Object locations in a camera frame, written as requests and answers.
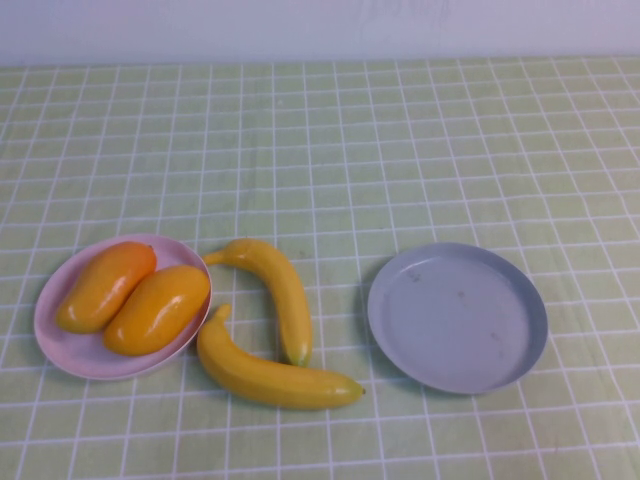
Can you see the green checkered tablecloth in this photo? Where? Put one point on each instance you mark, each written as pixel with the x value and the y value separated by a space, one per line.
pixel 320 140

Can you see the mango with orange blush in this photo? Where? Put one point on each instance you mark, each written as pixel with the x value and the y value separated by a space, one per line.
pixel 100 290

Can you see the plain yellow-orange mango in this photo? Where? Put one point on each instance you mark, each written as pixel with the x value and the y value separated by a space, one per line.
pixel 155 310

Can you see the yellow plastic banana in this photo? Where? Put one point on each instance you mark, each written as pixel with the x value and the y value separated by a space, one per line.
pixel 270 382
pixel 285 290

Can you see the grey round plate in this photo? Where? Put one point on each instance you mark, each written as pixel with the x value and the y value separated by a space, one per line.
pixel 455 320

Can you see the pink round plate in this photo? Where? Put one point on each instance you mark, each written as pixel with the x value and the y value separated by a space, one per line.
pixel 75 350

